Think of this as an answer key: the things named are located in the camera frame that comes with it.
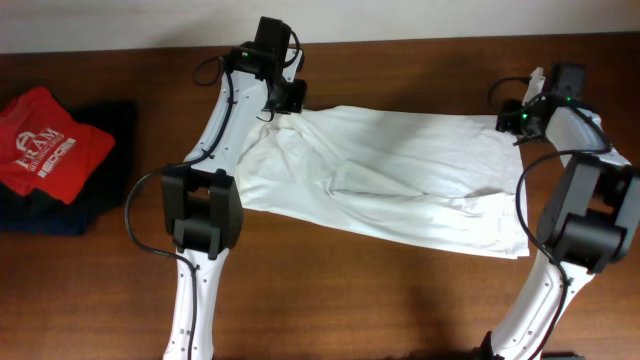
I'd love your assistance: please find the white t-shirt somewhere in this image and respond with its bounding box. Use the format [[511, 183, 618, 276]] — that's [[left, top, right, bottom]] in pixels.
[[237, 106, 529, 259]]

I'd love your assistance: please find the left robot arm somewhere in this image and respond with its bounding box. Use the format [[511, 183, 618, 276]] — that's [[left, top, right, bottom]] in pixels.
[[162, 17, 307, 359]]

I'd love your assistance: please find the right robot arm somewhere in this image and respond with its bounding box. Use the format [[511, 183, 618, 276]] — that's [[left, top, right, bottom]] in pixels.
[[472, 62, 639, 360]]

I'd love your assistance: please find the folded red printed t-shirt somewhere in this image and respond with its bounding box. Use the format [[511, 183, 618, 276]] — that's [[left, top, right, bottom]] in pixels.
[[1, 87, 115, 204]]

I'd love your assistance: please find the folded dark navy garment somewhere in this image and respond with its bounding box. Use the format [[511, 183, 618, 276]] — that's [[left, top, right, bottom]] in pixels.
[[1, 100, 138, 236]]

